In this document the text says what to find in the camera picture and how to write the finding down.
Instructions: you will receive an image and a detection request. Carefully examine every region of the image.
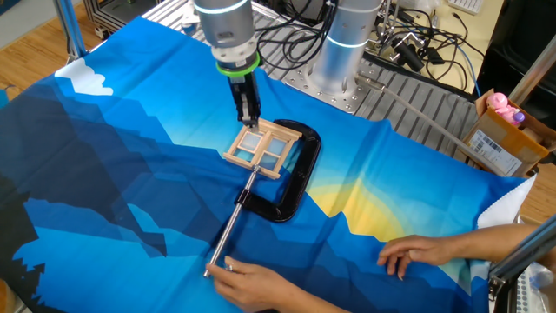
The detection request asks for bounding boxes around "black white framed cart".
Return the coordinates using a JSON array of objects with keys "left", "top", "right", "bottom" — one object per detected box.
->
[{"left": 82, "top": 0, "right": 162, "bottom": 39}]

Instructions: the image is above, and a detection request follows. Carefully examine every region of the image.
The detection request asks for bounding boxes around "person's left forearm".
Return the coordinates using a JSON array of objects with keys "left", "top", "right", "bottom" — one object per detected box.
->
[{"left": 268, "top": 286, "right": 348, "bottom": 313}]

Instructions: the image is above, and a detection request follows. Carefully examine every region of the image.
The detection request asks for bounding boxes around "person's left hand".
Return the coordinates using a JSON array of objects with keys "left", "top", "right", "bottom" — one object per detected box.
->
[{"left": 204, "top": 256, "right": 301, "bottom": 313}]

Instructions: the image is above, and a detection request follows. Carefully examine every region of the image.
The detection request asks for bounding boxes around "person's right hand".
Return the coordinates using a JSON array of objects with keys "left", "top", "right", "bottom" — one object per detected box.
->
[{"left": 376, "top": 234, "right": 457, "bottom": 281}]

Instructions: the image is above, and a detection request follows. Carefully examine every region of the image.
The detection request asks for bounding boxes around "black C-clamp with steel screw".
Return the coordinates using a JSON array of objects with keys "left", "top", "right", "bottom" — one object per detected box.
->
[{"left": 202, "top": 118, "right": 322, "bottom": 279}]

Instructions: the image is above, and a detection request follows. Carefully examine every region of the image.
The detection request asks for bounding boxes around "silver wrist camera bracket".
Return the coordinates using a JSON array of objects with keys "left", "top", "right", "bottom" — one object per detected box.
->
[{"left": 180, "top": 10, "right": 202, "bottom": 36}]

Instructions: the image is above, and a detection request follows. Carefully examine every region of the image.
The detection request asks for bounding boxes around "clear plastic bag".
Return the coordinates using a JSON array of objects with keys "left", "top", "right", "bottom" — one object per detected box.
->
[{"left": 516, "top": 263, "right": 556, "bottom": 313}]

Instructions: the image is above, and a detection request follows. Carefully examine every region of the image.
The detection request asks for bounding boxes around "white computer keyboard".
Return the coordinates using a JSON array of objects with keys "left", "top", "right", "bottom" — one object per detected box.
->
[{"left": 447, "top": 0, "right": 486, "bottom": 17}]

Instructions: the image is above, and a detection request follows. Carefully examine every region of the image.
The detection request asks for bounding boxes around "thin blue cable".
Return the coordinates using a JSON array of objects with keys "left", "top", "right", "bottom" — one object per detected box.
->
[{"left": 453, "top": 43, "right": 483, "bottom": 99}]

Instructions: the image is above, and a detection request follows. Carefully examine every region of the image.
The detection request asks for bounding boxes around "miniature wooden sliding window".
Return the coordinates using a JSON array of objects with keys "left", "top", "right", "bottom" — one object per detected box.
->
[{"left": 222, "top": 117, "right": 303, "bottom": 180}]

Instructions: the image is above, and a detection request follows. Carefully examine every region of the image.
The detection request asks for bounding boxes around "person's right forearm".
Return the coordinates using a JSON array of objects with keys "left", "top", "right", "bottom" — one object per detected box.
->
[{"left": 453, "top": 223, "right": 556, "bottom": 273}]

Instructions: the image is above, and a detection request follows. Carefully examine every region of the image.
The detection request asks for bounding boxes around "cardboard box with label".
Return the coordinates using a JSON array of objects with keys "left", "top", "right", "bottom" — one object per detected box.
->
[{"left": 460, "top": 89, "right": 556, "bottom": 178}]

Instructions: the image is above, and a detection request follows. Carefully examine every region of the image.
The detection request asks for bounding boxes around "blue mountain print tablecloth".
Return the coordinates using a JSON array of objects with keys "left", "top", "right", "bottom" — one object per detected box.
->
[{"left": 0, "top": 16, "right": 538, "bottom": 313}]

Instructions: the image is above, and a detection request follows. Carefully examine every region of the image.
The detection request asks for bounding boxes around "aluminium frame post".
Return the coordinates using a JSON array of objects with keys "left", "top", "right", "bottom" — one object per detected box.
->
[
  {"left": 507, "top": 34, "right": 556, "bottom": 105},
  {"left": 51, "top": 0, "right": 89, "bottom": 64}
]

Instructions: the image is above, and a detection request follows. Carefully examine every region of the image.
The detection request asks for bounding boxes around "pink plastic toy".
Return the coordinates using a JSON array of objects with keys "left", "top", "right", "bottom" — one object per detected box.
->
[{"left": 486, "top": 91, "right": 520, "bottom": 127}]

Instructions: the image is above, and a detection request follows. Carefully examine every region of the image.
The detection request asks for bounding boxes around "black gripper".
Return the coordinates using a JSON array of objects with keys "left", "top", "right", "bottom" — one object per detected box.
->
[{"left": 228, "top": 73, "right": 261, "bottom": 132}]

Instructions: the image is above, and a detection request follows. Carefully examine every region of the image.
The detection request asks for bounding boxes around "large black equipment panel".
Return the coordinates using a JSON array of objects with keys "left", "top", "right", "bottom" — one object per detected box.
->
[{"left": 475, "top": 0, "right": 556, "bottom": 130}]

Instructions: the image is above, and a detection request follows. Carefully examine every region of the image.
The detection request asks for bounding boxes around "aluminium frame beam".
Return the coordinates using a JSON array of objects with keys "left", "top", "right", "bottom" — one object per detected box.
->
[{"left": 488, "top": 215, "right": 556, "bottom": 313}]

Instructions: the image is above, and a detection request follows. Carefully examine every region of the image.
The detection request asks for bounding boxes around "black clamp mount hardware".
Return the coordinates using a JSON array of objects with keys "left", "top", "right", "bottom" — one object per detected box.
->
[{"left": 377, "top": 25, "right": 447, "bottom": 74}]

